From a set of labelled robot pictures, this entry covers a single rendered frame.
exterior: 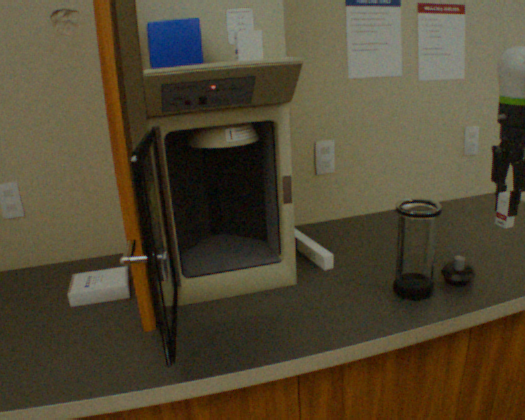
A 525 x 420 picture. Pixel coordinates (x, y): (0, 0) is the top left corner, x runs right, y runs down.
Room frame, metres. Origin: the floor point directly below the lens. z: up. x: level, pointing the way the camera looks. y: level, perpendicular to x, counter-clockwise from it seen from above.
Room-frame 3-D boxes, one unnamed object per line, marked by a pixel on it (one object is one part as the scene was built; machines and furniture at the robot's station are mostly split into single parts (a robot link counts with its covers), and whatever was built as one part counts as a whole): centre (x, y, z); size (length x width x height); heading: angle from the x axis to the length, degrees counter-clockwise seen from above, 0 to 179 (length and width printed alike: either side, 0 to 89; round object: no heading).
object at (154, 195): (0.83, 0.20, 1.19); 0.30 x 0.01 x 0.40; 6
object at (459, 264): (1.02, -0.49, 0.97); 0.09 x 0.09 x 0.07
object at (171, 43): (0.95, 0.15, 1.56); 0.10 x 0.10 x 0.09; 14
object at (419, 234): (0.99, -0.36, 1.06); 0.11 x 0.11 x 0.21
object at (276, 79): (0.98, 0.06, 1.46); 0.32 x 0.12 x 0.10; 104
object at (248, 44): (0.99, 0.01, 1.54); 0.05 x 0.05 x 0.06; 9
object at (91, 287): (1.09, 0.45, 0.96); 0.16 x 0.12 x 0.04; 103
